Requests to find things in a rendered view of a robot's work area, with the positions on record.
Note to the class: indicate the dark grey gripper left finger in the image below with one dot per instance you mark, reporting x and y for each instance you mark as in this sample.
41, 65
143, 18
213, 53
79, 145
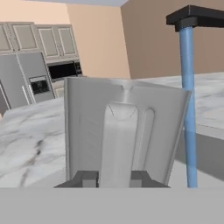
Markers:
84, 178

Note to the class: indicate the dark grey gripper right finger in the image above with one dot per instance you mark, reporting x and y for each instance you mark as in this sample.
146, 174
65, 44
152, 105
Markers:
140, 178

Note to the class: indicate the grey sink basin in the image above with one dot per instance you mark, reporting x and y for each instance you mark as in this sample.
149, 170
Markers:
204, 151

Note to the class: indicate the blue water stream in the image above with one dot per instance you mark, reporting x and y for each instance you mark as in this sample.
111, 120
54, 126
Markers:
188, 110

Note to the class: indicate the black sink faucet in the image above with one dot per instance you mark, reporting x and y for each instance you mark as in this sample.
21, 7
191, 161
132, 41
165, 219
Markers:
194, 17

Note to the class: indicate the black microwave oven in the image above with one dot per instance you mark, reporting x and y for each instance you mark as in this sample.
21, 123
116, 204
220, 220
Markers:
64, 70

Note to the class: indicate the stainless steel fridge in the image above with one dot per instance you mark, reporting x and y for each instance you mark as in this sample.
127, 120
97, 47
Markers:
23, 81

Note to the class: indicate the beige wall cupboards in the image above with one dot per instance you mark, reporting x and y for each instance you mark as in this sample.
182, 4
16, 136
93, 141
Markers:
38, 39

